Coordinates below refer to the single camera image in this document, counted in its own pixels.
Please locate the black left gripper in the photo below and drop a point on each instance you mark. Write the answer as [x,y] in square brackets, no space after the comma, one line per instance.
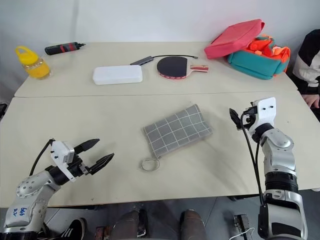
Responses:
[78,167]

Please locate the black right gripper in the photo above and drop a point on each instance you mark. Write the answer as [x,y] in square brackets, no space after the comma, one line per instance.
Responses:
[248,118]

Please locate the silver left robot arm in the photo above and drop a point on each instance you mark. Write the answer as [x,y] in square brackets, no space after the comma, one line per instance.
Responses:
[27,187]

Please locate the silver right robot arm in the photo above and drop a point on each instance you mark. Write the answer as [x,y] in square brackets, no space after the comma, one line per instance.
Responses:
[277,150]

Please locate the grey checked fabric pouch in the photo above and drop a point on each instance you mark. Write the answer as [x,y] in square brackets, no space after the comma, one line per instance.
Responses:
[177,130]

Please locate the person's bare hand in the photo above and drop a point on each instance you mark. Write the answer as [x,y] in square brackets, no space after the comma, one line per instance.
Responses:
[313,100]

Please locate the teal fabric bag pink lid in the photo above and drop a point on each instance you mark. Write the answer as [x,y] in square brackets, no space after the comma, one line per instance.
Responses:
[252,63]

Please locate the orange fabric bundle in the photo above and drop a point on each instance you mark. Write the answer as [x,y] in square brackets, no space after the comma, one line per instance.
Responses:
[260,48]

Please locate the black shoe white stripes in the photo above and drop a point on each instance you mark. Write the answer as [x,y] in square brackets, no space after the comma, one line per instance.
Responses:
[72,228]

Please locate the dark rounded shape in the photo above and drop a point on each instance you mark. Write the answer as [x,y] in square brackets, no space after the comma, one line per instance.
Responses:
[192,225]
[127,225]

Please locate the black table tennis paddle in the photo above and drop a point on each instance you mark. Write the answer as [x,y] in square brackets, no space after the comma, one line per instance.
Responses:
[172,67]

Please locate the white rectangular plastic box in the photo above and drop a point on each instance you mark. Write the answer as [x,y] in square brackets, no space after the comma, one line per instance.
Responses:
[117,74]

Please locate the person in black white jacket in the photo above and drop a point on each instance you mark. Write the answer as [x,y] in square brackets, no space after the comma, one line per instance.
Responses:
[308,60]

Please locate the yellow capped plastic bottle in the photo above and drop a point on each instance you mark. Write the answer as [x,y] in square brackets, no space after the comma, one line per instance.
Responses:
[32,63]

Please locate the black and red marker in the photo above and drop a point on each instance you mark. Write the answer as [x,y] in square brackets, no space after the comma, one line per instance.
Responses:
[62,48]

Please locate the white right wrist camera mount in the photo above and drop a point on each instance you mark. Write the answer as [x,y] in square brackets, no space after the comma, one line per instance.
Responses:
[265,112]

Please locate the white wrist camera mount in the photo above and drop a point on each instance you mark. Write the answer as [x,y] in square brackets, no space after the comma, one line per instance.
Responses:
[60,152]
[265,112]

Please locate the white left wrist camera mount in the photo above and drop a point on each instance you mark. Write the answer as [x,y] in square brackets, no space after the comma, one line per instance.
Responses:
[60,152]

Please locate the dark metal floor bracket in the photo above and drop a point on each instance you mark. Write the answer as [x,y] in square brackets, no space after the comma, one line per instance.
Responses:
[241,225]

